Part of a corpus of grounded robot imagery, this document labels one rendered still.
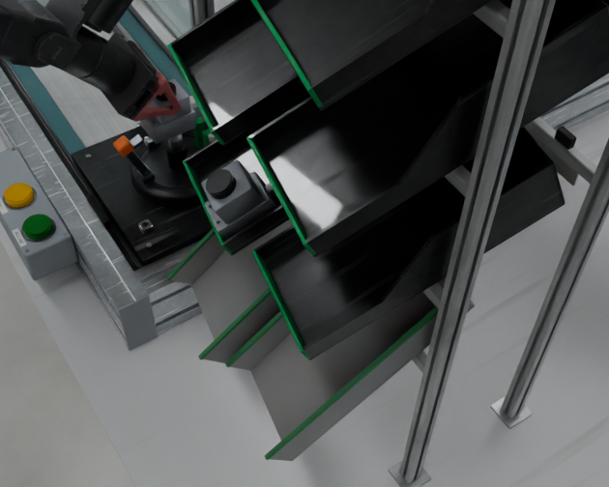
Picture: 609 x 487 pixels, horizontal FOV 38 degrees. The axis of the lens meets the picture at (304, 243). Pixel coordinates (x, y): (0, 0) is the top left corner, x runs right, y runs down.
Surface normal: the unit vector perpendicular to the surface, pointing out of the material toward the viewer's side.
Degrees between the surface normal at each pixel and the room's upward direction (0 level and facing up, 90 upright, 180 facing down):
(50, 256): 90
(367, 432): 0
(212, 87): 25
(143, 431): 0
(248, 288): 45
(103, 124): 0
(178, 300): 90
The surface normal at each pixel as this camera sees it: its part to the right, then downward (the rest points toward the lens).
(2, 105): 0.02, -0.63
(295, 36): -0.37, -0.44
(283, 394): -0.64, -0.24
